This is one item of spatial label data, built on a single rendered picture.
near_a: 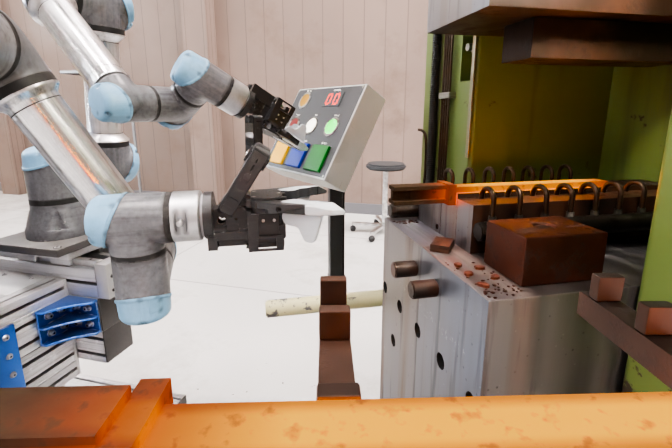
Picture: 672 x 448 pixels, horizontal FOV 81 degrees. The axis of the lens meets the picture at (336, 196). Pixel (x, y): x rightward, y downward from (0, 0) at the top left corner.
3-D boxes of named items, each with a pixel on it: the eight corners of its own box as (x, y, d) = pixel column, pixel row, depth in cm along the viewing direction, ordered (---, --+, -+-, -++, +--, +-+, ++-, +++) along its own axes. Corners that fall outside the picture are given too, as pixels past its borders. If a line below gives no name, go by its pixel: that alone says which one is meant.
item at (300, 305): (266, 323, 101) (265, 304, 100) (265, 313, 106) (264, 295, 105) (425, 306, 110) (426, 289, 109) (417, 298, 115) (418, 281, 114)
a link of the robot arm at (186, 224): (177, 186, 61) (166, 198, 53) (208, 185, 62) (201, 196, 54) (181, 233, 62) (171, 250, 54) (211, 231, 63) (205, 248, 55)
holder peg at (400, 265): (395, 280, 65) (396, 265, 64) (390, 274, 67) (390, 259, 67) (418, 278, 66) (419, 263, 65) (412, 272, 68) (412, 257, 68)
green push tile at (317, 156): (317, 171, 101) (329, 145, 102) (301, 168, 107) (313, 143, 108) (322, 174, 102) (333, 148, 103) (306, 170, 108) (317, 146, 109)
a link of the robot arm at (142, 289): (177, 292, 68) (171, 232, 66) (171, 325, 58) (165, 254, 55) (126, 299, 66) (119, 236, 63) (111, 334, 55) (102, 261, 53)
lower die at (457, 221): (469, 254, 61) (473, 200, 59) (417, 219, 80) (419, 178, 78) (688, 236, 69) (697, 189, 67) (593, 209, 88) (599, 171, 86)
